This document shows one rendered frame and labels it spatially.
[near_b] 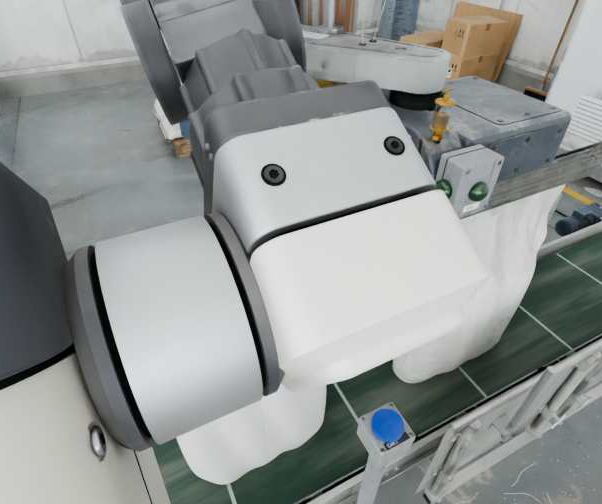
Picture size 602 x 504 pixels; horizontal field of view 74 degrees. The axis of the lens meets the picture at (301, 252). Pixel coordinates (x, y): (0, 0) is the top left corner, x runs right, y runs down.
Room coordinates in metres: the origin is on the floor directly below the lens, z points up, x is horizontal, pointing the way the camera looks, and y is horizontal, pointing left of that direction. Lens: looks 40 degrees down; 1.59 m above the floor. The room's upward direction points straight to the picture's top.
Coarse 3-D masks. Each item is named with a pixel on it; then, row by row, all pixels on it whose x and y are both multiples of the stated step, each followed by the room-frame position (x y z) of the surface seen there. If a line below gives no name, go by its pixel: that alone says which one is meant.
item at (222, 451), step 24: (264, 408) 0.47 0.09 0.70; (288, 408) 0.49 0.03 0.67; (312, 408) 0.54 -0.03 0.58; (192, 432) 0.41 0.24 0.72; (216, 432) 0.43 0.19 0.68; (240, 432) 0.44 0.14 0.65; (264, 432) 0.46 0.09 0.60; (288, 432) 0.49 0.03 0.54; (312, 432) 0.54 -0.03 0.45; (192, 456) 0.40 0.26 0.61; (216, 456) 0.41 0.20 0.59; (240, 456) 0.44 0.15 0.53; (264, 456) 0.46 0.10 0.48; (216, 480) 0.41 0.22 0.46
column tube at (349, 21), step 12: (300, 0) 1.05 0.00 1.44; (312, 0) 1.00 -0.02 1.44; (324, 0) 1.00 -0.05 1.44; (336, 0) 1.01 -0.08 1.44; (348, 0) 1.02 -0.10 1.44; (300, 12) 1.05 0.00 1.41; (312, 12) 1.00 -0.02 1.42; (324, 12) 1.00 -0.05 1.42; (336, 12) 1.01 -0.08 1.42; (348, 12) 1.02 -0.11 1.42; (312, 24) 0.99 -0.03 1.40; (336, 24) 1.01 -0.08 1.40; (348, 24) 1.03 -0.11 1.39
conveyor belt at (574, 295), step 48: (528, 288) 1.18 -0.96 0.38; (576, 288) 1.18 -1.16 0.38; (528, 336) 0.93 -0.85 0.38; (576, 336) 0.93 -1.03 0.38; (336, 384) 0.73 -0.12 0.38; (384, 384) 0.73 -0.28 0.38; (432, 384) 0.73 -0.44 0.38; (480, 384) 0.73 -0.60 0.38; (336, 432) 0.57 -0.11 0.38; (432, 432) 0.61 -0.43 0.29; (192, 480) 0.44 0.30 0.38; (240, 480) 0.44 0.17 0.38; (288, 480) 0.44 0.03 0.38
